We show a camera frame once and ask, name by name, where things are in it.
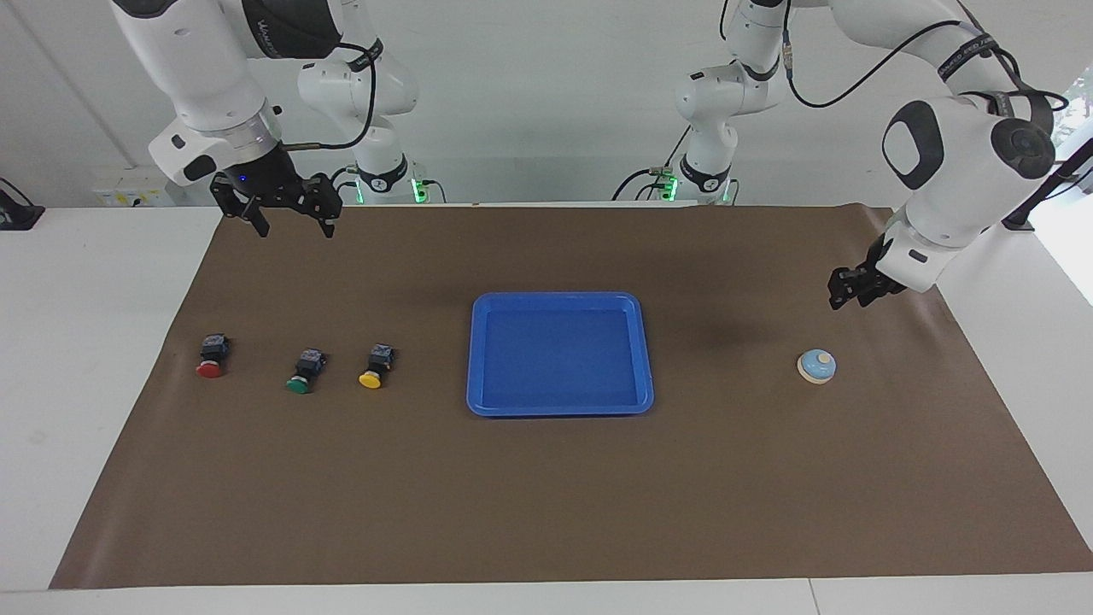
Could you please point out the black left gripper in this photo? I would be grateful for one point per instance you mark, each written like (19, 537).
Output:
(867, 280)

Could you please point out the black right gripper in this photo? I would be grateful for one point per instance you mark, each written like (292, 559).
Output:
(273, 184)

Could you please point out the green push button switch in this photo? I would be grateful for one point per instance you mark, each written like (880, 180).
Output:
(303, 373)

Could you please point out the red push button switch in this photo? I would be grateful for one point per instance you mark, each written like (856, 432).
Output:
(211, 357)

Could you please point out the yellow push button switch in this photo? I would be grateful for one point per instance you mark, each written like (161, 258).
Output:
(376, 367)

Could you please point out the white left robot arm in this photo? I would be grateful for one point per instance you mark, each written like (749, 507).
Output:
(956, 171)

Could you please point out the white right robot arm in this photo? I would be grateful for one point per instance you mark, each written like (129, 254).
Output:
(196, 68)

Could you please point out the blue plastic tray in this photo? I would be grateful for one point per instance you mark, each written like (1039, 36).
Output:
(559, 354)

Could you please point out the black table clamp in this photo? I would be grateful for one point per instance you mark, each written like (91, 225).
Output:
(17, 215)

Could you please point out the brown table mat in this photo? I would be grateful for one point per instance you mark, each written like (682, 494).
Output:
(546, 495)

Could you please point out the white wall outlet box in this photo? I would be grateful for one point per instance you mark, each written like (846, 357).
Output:
(128, 190)

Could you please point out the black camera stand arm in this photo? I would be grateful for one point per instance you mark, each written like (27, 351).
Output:
(1059, 175)

